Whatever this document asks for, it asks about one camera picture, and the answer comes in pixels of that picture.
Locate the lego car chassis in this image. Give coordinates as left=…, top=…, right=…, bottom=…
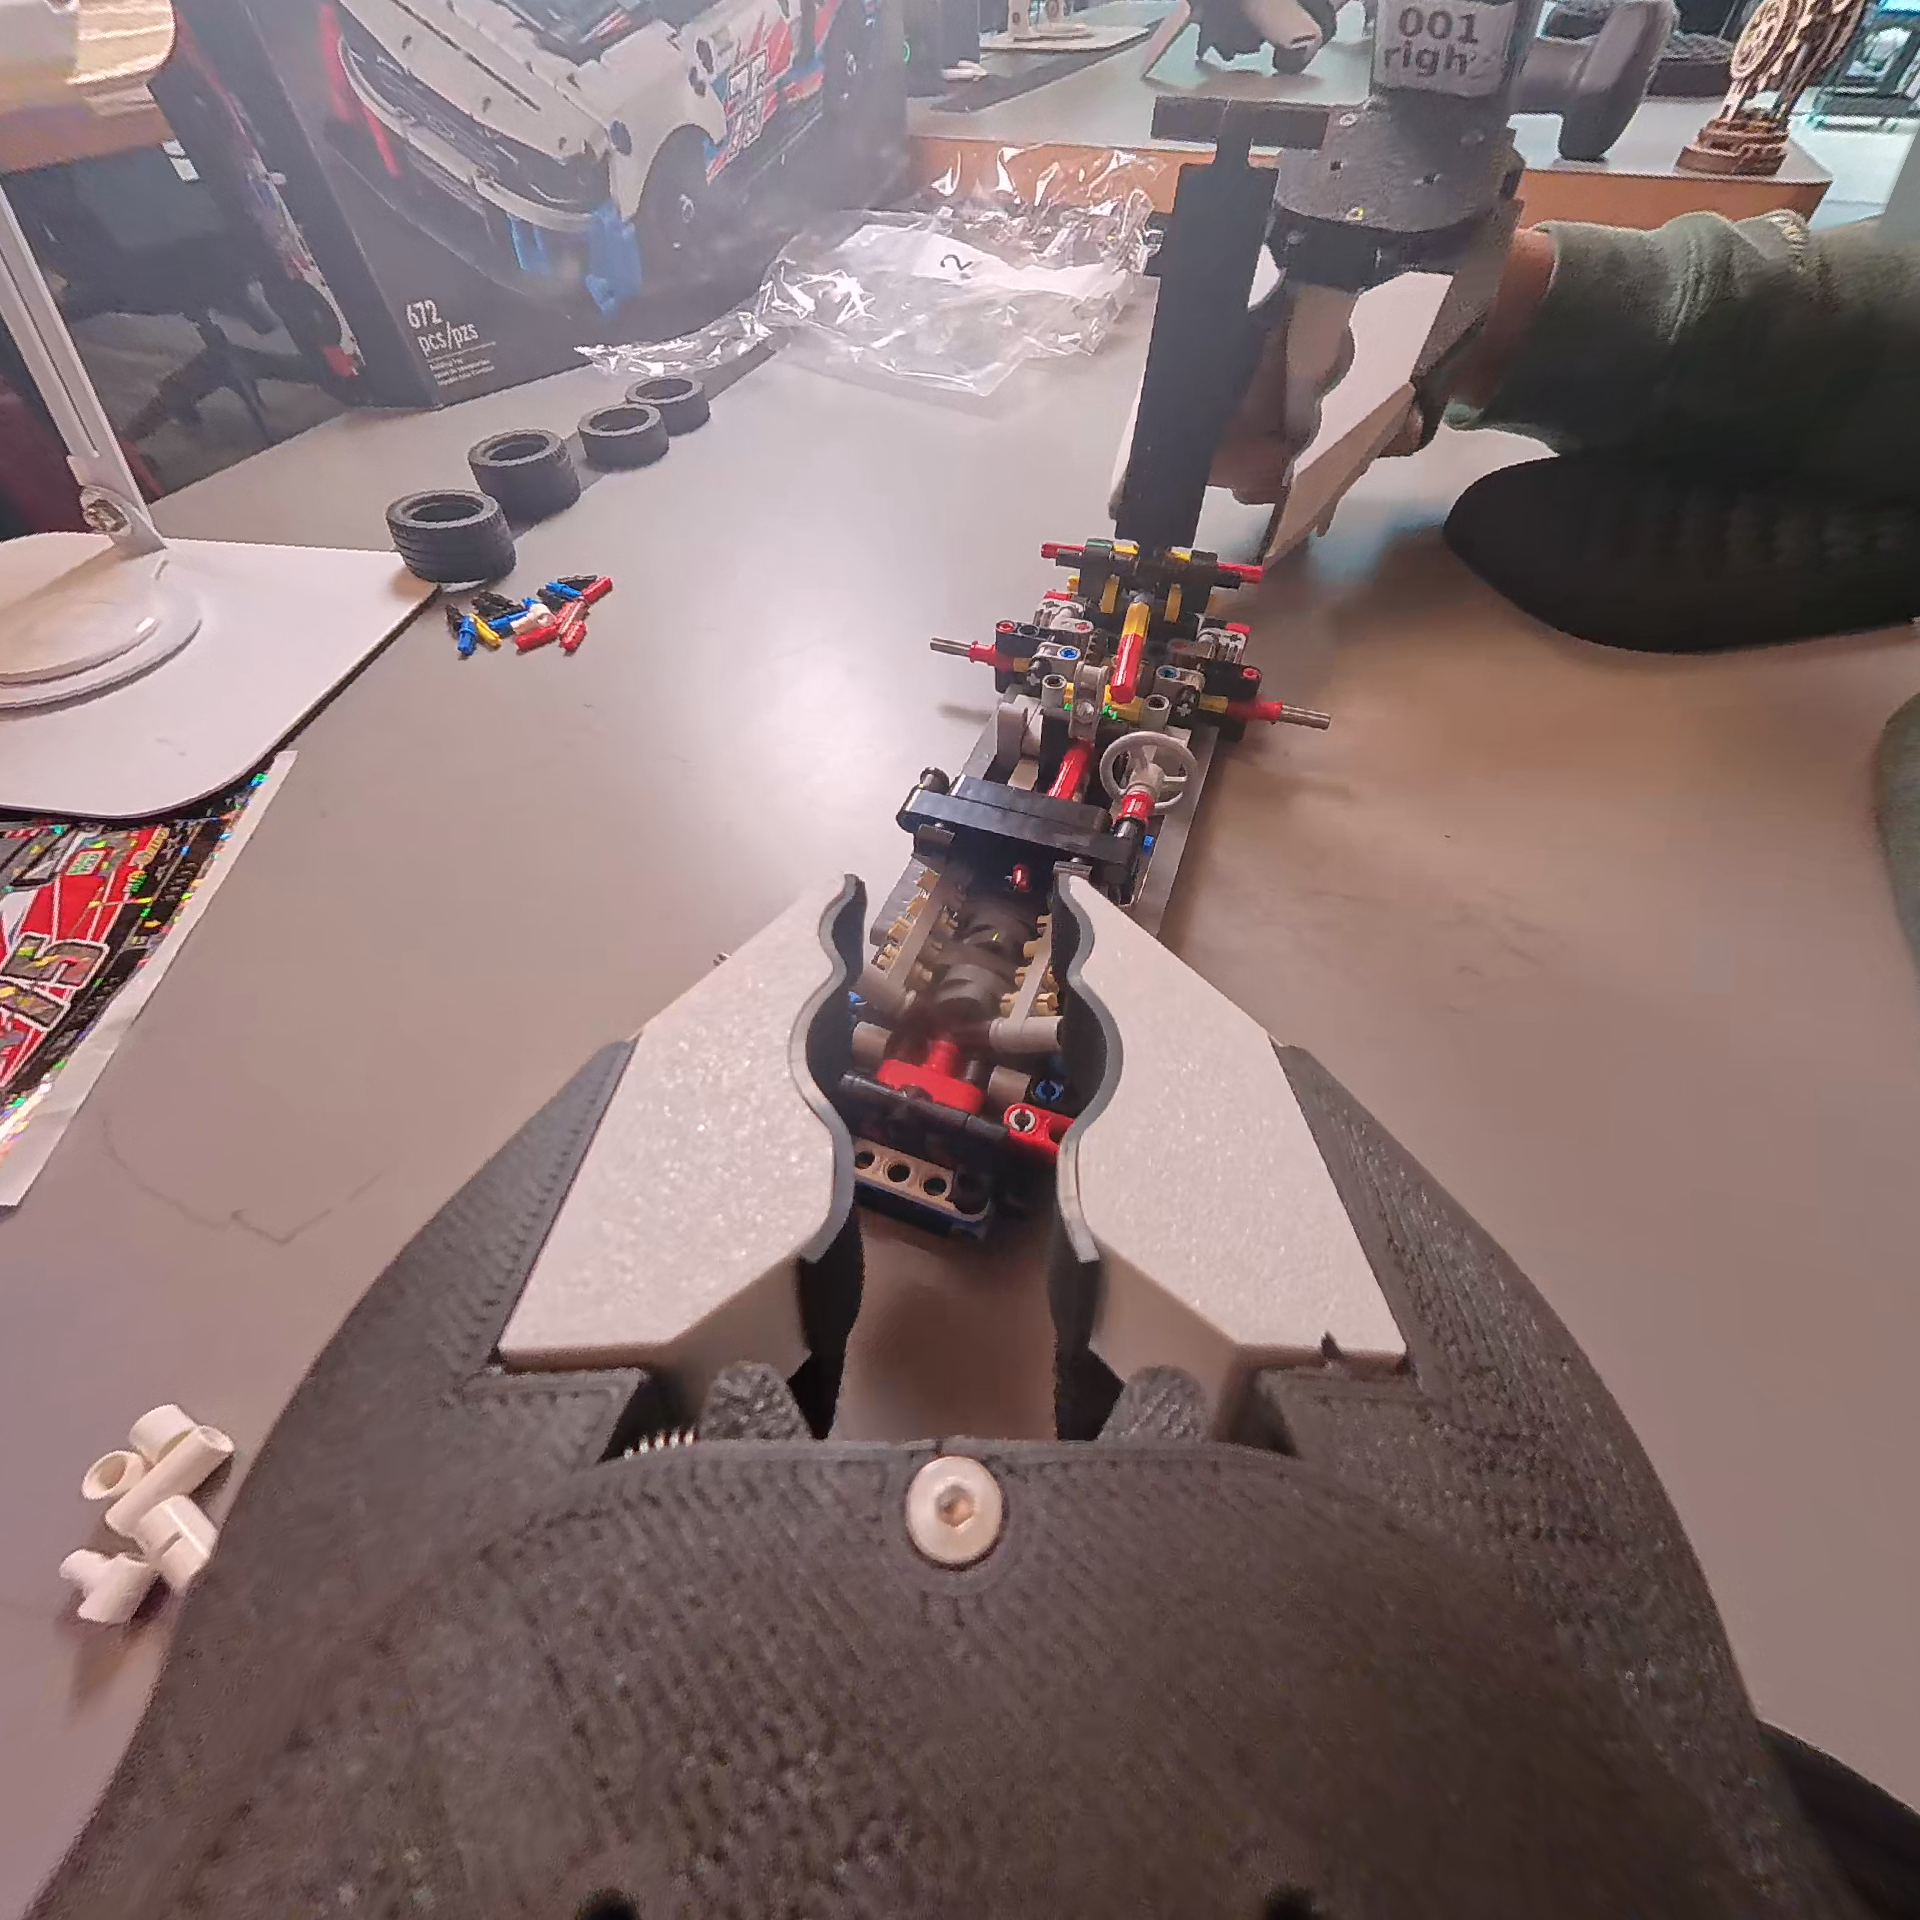
left=847, top=532, right=1338, bottom=1238

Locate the wooden side table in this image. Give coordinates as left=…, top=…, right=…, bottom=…
left=907, top=0, right=1835, bottom=226

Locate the person's green clothing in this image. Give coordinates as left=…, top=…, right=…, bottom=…
left=1873, top=698, right=1920, bottom=940

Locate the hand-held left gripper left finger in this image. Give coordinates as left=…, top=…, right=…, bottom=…
left=497, top=872, right=873, bottom=1374

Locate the brown wooden model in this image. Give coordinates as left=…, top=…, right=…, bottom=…
left=1678, top=0, right=1869, bottom=175

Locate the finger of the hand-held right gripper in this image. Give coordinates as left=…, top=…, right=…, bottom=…
left=1209, top=269, right=1465, bottom=567
left=1110, top=151, right=1281, bottom=541

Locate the shiny lego sticker sheet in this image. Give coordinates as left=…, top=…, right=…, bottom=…
left=0, top=749, right=297, bottom=1208

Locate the person's right forearm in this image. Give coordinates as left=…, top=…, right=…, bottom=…
left=1439, top=211, right=1920, bottom=654

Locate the white desk lamp stand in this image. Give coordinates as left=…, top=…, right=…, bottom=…
left=0, top=194, right=441, bottom=822

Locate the person's right hand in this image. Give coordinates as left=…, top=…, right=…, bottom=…
left=1414, top=223, right=1556, bottom=447

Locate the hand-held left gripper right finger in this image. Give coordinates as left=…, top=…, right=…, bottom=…
left=1049, top=871, right=1412, bottom=1434

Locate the clear plastic bag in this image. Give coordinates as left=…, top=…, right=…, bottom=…
left=577, top=286, right=797, bottom=383
left=757, top=211, right=1163, bottom=400
left=922, top=151, right=1173, bottom=250

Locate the pile of coloured lego pins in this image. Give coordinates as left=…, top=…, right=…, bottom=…
left=441, top=570, right=618, bottom=659

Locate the black lego set box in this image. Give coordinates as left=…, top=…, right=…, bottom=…
left=223, top=0, right=916, bottom=408

